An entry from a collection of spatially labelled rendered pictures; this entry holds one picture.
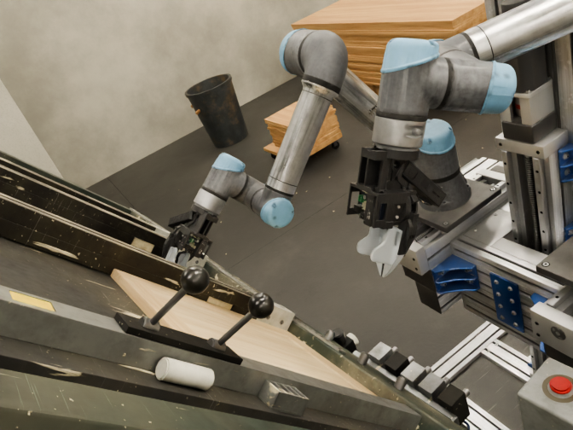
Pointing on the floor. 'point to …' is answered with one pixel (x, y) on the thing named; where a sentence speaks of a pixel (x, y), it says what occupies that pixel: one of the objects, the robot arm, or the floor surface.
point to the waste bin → (218, 110)
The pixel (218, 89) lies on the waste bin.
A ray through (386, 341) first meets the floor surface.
